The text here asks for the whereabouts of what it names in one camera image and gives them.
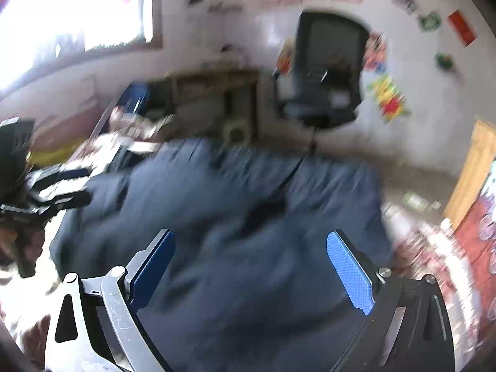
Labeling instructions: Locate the colourful cartoon wall poster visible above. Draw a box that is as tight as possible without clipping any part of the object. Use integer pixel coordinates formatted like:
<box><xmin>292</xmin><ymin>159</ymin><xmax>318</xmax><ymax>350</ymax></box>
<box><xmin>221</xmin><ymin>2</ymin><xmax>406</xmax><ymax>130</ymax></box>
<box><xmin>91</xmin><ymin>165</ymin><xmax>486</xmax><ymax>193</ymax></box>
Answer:
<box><xmin>276</xmin><ymin>39</ymin><xmax>297</xmax><ymax>76</ymax></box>

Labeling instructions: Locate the small wall rack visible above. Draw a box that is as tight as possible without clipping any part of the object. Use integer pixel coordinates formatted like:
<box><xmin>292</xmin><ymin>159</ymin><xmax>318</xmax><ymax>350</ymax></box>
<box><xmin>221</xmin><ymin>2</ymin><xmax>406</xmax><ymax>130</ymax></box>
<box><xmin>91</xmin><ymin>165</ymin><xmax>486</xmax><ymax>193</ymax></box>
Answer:
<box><xmin>207</xmin><ymin>2</ymin><xmax>243</xmax><ymax>13</ymax></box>

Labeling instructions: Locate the yellow bear wall poster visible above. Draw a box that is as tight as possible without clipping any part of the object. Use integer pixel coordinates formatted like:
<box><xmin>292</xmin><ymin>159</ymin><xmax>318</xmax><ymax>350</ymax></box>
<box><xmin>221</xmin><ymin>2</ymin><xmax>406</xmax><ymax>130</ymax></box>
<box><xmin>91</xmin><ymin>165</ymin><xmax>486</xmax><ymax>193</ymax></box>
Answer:
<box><xmin>366</xmin><ymin>73</ymin><xmax>411</xmax><ymax>125</ymax></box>

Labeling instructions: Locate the wooden framed window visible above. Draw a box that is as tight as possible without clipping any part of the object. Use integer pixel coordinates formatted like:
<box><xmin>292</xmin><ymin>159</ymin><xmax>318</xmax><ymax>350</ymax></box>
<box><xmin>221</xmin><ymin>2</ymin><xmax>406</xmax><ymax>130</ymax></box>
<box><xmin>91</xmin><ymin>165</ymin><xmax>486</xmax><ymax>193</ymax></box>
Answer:
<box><xmin>0</xmin><ymin>0</ymin><xmax>163</xmax><ymax>94</ymax></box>

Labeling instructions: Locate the red paper envelope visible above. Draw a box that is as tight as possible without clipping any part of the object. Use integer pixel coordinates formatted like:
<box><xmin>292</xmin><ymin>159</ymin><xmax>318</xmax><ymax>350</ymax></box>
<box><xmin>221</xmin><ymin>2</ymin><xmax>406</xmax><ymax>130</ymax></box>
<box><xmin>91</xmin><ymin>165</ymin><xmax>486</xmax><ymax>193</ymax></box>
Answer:
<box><xmin>447</xmin><ymin>9</ymin><xmax>477</xmax><ymax>47</ymax></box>

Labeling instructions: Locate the green wall photo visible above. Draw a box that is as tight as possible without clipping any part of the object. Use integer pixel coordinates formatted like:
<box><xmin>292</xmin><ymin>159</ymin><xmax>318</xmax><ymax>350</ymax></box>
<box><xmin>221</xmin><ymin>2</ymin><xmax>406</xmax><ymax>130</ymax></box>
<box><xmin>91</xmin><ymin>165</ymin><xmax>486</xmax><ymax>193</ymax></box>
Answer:
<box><xmin>418</xmin><ymin>11</ymin><xmax>442</xmax><ymax>32</ymax></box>

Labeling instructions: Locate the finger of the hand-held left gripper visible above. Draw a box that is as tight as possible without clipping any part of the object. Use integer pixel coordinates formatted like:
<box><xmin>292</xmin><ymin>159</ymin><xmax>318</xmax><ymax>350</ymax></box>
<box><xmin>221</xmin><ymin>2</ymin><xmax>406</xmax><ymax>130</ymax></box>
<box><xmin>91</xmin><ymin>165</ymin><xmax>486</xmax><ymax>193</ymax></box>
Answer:
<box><xmin>37</xmin><ymin>190</ymin><xmax>93</xmax><ymax>213</ymax></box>
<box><xmin>29</xmin><ymin>166</ymin><xmax>91</xmax><ymax>188</ymax></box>

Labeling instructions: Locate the black mesh office chair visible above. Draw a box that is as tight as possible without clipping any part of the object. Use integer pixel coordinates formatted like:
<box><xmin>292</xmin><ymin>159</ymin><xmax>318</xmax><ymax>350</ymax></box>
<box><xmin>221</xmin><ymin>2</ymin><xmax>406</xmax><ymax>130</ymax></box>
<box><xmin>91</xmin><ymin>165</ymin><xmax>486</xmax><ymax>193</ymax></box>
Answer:
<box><xmin>271</xmin><ymin>10</ymin><xmax>370</xmax><ymax>153</ymax></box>

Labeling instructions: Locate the small green hanging bag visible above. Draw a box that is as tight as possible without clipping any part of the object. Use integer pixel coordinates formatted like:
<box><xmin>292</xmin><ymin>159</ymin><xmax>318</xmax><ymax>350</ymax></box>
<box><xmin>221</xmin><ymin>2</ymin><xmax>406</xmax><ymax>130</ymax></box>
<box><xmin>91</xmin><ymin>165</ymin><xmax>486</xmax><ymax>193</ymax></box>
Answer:
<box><xmin>435</xmin><ymin>52</ymin><xmax>455</xmax><ymax>71</ymax></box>

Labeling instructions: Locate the green plastic stool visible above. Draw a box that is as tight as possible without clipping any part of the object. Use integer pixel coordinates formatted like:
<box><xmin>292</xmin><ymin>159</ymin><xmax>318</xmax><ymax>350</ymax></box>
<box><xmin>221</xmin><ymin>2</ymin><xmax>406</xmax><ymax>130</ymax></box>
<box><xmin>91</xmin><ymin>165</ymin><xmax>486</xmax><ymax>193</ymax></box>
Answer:
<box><xmin>223</xmin><ymin>120</ymin><xmax>250</xmax><ymax>142</ymax></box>

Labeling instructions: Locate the light wooden board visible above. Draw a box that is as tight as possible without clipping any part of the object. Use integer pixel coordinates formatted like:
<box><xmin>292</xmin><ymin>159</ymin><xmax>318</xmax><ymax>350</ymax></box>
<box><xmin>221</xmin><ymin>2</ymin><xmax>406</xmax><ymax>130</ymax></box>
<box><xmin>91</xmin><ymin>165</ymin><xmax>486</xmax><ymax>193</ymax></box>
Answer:
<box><xmin>444</xmin><ymin>120</ymin><xmax>496</xmax><ymax>229</ymax></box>

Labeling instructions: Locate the floral printed satin bedspread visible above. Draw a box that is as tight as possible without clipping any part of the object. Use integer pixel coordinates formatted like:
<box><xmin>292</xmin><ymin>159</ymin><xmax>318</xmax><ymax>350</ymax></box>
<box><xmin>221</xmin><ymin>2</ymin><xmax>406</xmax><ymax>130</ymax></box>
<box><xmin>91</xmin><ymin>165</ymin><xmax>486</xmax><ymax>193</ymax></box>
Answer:
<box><xmin>0</xmin><ymin>112</ymin><xmax>481</xmax><ymax>372</ymax></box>

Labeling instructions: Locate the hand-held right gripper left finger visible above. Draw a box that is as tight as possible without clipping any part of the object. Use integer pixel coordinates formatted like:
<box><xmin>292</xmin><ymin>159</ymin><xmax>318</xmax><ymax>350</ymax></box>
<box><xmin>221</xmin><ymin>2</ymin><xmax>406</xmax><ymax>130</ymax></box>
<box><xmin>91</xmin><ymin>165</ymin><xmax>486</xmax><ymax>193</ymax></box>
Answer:
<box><xmin>44</xmin><ymin>229</ymin><xmax>177</xmax><ymax>372</ymax></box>

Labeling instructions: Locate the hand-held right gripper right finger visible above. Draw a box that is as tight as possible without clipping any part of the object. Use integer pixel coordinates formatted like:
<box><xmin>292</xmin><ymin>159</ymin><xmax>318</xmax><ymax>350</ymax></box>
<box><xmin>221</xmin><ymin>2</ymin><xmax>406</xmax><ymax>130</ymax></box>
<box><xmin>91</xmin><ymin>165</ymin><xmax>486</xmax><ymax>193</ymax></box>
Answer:
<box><xmin>326</xmin><ymin>230</ymin><xmax>456</xmax><ymax>372</ymax></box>

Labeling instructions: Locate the dark navy padded jacket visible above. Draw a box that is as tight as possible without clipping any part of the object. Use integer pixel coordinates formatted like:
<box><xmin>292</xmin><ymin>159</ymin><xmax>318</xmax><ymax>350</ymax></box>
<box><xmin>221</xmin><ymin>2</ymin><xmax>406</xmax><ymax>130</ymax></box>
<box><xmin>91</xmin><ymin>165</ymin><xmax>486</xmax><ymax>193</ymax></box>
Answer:
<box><xmin>48</xmin><ymin>137</ymin><xmax>394</xmax><ymax>372</ymax></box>

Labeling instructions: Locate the cartoon poster behind chair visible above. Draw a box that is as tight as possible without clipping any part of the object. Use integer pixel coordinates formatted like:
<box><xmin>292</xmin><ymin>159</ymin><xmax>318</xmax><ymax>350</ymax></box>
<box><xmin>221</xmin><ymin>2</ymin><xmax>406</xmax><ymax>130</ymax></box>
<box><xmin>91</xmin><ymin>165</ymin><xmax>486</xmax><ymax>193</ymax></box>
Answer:
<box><xmin>364</xmin><ymin>33</ymin><xmax>388</xmax><ymax>74</ymax></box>

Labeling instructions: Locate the blue backpack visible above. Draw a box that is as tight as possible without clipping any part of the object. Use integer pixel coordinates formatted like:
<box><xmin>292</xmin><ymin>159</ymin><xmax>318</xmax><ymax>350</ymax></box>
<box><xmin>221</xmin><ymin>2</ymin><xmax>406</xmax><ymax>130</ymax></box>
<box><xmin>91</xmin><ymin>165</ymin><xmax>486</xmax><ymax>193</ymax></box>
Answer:
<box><xmin>116</xmin><ymin>81</ymin><xmax>152</xmax><ymax>115</ymax></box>

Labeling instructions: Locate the yellow green cloth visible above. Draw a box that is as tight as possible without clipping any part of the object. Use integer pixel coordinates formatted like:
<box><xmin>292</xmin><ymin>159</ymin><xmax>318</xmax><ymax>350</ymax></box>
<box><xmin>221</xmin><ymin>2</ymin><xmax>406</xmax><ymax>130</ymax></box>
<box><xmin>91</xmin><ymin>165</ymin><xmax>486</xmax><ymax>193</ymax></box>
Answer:
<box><xmin>31</xmin><ymin>143</ymin><xmax>90</xmax><ymax>167</ymax></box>

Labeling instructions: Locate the wooden desk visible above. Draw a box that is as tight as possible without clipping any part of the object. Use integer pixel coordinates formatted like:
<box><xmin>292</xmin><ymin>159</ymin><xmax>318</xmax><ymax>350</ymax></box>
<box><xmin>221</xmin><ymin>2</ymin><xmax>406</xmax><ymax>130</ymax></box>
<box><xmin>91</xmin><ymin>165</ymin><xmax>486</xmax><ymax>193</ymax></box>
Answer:
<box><xmin>166</xmin><ymin>68</ymin><xmax>260</xmax><ymax>140</ymax></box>

